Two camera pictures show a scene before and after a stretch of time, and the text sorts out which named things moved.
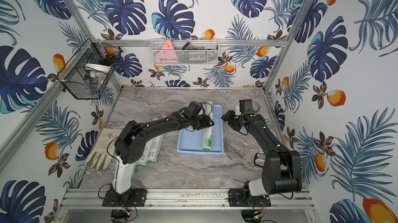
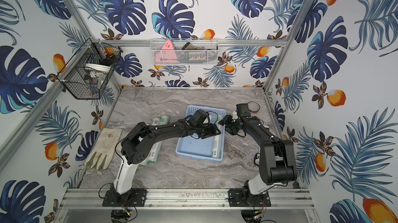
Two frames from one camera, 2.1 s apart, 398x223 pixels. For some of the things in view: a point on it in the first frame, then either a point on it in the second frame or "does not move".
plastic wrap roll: x=208 y=133 to x=216 y=147
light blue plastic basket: x=190 y=143 does not move
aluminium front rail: x=187 y=198 does not move
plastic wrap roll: x=155 y=149 does not move
